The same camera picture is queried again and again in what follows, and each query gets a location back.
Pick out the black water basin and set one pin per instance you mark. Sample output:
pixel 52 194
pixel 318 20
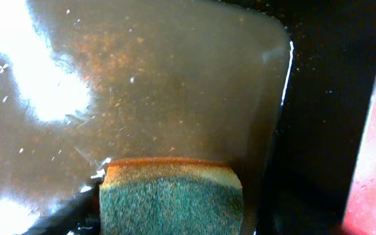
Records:
pixel 277 90

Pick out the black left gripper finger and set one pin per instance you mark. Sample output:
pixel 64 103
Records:
pixel 80 215

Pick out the green yellow sponge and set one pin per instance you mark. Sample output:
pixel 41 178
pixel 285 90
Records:
pixel 168 195

